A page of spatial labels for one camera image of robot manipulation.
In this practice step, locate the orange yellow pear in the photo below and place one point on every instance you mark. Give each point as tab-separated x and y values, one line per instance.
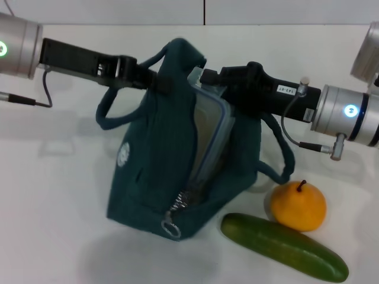
297	207

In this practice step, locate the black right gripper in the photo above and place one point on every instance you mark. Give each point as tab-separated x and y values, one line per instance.
266	91

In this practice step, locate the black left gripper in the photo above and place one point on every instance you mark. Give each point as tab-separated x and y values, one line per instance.
71	59

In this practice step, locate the dark teal fabric lunch bag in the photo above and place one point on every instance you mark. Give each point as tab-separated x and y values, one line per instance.
148	154

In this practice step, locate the green cucumber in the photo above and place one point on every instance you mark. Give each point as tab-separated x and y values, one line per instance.
281	247

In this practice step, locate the clear blue-rimmed food container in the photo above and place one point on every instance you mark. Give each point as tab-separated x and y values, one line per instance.
204	127

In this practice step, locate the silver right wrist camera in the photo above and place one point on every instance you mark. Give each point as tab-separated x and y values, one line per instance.
367	53

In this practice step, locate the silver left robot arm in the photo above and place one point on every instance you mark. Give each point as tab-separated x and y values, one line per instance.
17	47

